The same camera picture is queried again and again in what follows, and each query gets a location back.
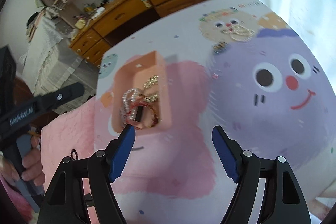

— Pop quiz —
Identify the wooden desk with drawers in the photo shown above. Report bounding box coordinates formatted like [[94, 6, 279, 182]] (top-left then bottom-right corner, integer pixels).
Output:
[[69, 0, 203, 65]]

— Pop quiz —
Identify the pink plastic organizer box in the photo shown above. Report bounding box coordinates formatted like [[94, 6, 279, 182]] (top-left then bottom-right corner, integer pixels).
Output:
[[111, 51, 172, 135]]

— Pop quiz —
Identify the pink plush cushion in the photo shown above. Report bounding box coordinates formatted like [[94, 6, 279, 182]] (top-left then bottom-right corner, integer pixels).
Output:
[[1, 97, 96, 223]]

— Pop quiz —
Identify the left hand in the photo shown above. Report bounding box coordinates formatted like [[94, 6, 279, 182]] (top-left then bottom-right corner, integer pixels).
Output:
[[1, 136, 46, 186]]

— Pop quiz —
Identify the blue gold flower brooch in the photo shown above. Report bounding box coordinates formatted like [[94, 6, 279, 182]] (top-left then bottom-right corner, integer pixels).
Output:
[[213, 42, 228, 55]]

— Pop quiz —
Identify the red woven bracelet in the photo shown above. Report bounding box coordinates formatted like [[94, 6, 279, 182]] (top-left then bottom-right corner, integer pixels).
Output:
[[123, 100, 161, 128]]

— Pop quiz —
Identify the silver ring pink gem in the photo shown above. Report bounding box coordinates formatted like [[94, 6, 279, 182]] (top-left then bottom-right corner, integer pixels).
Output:
[[212, 73, 219, 80]]

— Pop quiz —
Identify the gold chain bracelet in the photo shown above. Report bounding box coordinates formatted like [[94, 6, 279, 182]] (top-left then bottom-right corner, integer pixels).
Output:
[[141, 74, 161, 104]]

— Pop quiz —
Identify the small pearl necklace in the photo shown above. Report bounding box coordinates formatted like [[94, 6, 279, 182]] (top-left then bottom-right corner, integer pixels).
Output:
[[223, 23, 257, 43]]

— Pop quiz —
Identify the white lace covered furniture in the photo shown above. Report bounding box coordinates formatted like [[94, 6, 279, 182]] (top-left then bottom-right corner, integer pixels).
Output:
[[19, 8, 87, 114]]

